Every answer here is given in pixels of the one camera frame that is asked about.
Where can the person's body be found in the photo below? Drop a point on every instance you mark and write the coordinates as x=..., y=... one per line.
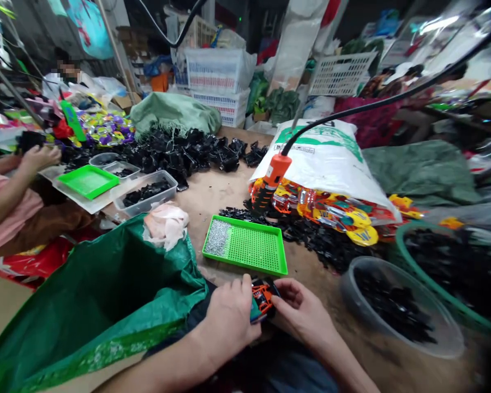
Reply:
x=253, y=360

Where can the green perforated tray with screws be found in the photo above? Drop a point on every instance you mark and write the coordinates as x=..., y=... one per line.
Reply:
x=245, y=244

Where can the large green woven bag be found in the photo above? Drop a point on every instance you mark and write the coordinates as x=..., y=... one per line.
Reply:
x=94, y=299

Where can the person's left hand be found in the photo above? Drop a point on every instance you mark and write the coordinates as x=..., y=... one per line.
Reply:
x=229, y=313

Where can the green basin of black parts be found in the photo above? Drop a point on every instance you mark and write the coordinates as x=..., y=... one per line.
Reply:
x=454, y=270

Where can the round clear plastic container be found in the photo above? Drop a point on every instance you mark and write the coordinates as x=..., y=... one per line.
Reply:
x=104, y=159

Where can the clear plastic bowl of black parts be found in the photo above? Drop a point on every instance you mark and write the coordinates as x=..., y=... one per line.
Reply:
x=397, y=307

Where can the white plastic basket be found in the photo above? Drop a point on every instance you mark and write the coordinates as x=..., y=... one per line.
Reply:
x=340, y=73

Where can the small clear plastic box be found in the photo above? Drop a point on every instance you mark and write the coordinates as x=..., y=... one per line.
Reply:
x=122, y=169

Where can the large pile of black toy shells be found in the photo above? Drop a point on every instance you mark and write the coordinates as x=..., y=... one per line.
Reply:
x=180, y=153

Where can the person's right hand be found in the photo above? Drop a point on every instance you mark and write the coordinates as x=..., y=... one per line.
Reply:
x=303, y=311

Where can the white woven sack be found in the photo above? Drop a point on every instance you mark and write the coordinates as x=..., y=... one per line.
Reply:
x=331, y=163

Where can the magenta patterned cloth bag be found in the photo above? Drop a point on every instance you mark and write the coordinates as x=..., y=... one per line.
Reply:
x=370, y=118

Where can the orange electric screwdriver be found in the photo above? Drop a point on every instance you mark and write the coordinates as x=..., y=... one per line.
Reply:
x=270, y=184

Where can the crumpled pink plastic bag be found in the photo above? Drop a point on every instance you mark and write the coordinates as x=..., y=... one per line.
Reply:
x=167, y=225

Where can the clear box of black parts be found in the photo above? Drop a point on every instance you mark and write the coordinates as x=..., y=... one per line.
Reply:
x=147, y=195

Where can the orange and black toy car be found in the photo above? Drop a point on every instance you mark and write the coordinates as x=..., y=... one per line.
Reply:
x=263, y=299

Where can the dark green tarp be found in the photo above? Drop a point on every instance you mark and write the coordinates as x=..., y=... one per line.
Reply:
x=423, y=174

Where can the pile of small black parts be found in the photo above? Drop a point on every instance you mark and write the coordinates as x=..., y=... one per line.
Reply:
x=311, y=237

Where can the stack of white plastic crates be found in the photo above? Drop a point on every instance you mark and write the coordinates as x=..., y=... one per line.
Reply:
x=219, y=84

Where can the red plastic bag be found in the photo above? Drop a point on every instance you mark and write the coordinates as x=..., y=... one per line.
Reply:
x=28, y=262

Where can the pile of orange yellow toy parts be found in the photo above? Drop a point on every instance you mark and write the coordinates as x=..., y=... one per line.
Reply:
x=339, y=213

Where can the pile of purple yellow packets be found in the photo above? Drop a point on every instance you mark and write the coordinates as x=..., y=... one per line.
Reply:
x=106, y=130

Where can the pale green fabric sack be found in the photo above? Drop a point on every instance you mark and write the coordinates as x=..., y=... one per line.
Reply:
x=174, y=112

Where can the small green tray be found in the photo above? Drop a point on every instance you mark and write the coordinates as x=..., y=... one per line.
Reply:
x=88, y=181

